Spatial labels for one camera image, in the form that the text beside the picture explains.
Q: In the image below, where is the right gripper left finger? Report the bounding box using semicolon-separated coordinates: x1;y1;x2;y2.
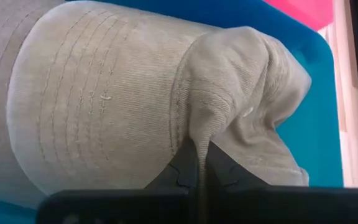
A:
37;136;199;224

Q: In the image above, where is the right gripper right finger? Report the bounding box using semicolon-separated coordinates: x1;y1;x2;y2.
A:
205;141;358;224

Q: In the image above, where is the blue plastic bin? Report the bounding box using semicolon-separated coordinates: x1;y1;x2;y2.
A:
0;0;344;224

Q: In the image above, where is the red plastic bin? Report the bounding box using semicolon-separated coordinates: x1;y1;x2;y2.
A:
264;0;335;32

